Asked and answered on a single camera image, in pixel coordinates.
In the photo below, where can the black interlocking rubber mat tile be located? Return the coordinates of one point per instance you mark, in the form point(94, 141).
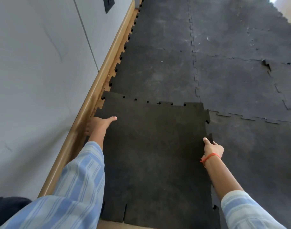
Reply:
point(155, 159)

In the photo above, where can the person's right hand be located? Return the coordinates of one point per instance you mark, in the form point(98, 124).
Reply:
point(213, 150)

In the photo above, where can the wooden skirting board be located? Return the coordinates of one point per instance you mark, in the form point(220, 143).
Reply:
point(88, 112)

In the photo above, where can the black wall switch plate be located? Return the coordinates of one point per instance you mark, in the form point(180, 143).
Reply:
point(108, 4)

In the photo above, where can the dark trousers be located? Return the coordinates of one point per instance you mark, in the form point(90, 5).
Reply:
point(9, 208)

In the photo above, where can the person's left forearm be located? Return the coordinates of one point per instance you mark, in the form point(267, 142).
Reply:
point(71, 188)

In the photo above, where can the person's left thumb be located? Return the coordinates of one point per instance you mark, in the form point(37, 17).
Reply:
point(110, 120)

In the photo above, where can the person's right thumb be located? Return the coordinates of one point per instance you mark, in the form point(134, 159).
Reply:
point(206, 141)

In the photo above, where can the orange thread wrist band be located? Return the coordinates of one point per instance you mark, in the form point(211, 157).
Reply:
point(210, 156)

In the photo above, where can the person's left hand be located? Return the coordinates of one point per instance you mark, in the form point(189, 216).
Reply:
point(98, 126)

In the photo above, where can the black rubber floor mat tile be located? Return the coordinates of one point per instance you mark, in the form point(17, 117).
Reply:
point(255, 159)
point(233, 85)
point(157, 57)
point(288, 85)
point(236, 23)

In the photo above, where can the person's right forearm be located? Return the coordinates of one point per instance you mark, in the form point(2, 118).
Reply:
point(231, 186)

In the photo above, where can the grey metal post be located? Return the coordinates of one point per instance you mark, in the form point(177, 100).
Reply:
point(136, 2)

